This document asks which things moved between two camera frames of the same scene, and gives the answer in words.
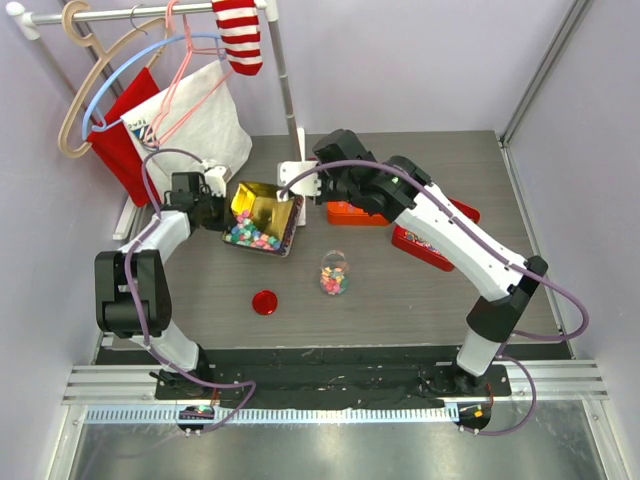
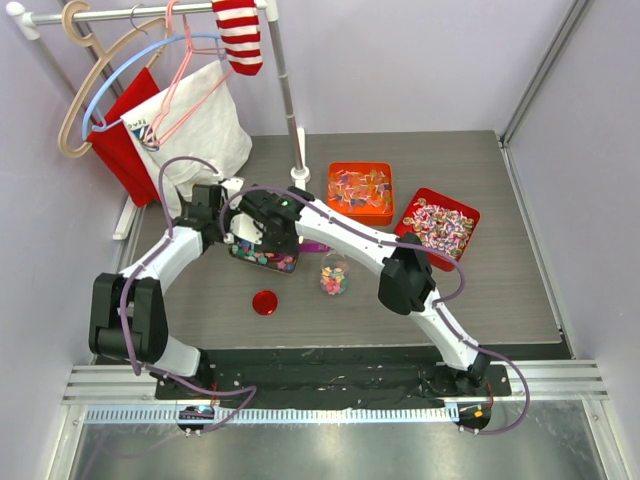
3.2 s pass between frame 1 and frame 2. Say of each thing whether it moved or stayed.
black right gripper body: moved
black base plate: stayed
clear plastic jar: stayed
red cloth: stayed
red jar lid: stayed
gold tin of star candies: moved
